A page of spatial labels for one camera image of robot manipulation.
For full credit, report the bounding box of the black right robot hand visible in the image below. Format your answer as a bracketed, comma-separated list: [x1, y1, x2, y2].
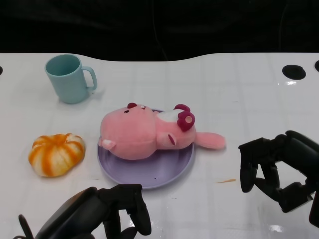
[238, 130, 319, 225]

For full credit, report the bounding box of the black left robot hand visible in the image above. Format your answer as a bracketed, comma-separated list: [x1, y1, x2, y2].
[33, 184, 152, 239]

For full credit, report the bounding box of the pink plush doll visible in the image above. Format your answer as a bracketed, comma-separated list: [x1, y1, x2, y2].
[98, 102, 227, 161]

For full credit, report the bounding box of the lavender plastic plate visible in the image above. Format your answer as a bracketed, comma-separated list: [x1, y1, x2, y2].
[96, 108, 196, 190]

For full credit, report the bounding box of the orange white plush pumpkin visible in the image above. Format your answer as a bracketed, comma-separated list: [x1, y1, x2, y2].
[27, 133, 86, 178]

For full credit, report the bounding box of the light teal plastic mug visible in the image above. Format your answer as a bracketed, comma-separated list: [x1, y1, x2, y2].
[44, 54, 98, 105]

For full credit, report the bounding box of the black backdrop cloth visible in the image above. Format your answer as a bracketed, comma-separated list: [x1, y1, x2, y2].
[0, 0, 319, 62]

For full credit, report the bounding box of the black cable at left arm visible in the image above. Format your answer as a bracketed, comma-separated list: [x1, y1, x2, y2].
[14, 214, 34, 239]

